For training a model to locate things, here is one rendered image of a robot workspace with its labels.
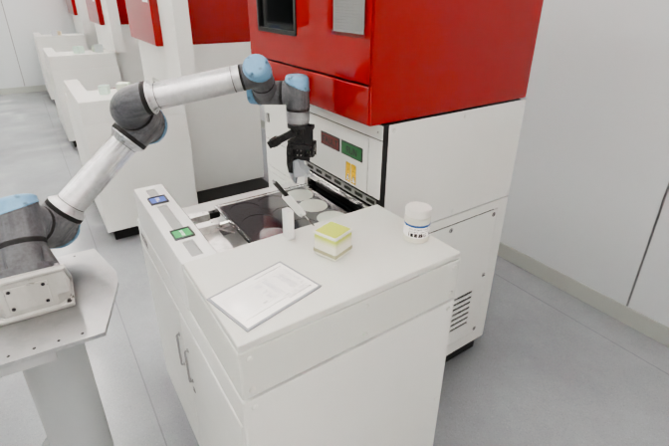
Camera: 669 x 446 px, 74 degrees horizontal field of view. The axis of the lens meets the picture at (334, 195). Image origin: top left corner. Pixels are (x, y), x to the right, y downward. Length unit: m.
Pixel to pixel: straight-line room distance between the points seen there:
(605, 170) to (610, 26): 0.69
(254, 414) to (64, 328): 0.54
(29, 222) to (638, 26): 2.46
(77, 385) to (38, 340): 0.29
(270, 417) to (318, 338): 0.20
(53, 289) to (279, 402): 0.66
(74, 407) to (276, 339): 0.81
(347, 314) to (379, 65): 0.68
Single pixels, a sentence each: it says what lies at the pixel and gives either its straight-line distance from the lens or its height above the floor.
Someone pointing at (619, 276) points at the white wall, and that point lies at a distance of 2.79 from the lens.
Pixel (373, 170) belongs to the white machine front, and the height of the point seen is 1.07.
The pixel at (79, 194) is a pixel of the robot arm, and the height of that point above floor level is 1.03.
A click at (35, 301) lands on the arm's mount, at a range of 1.38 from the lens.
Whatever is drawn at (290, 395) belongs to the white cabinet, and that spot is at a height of 0.77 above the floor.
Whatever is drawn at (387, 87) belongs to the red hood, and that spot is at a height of 1.33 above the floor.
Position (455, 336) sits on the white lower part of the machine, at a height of 0.17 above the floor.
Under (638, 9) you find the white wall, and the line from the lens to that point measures 2.54.
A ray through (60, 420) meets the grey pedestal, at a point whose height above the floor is 0.46.
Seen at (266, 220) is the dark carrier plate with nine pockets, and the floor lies 0.90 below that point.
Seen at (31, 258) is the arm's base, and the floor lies 0.96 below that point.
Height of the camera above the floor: 1.58
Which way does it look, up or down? 25 degrees down
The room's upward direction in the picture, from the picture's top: straight up
